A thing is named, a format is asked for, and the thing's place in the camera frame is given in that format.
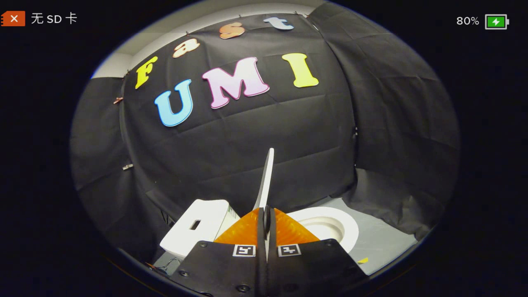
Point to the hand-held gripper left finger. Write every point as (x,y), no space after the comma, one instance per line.
(261,255)

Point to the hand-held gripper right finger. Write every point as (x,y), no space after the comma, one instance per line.
(272,264)

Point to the white toilet lid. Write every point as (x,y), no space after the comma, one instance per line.
(266,181)

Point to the white toilet tank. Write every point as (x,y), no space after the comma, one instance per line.
(198,227)

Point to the yellow tape piece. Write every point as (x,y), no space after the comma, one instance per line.
(363,260)

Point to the black backdrop cloth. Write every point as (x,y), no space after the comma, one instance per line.
(264,136)

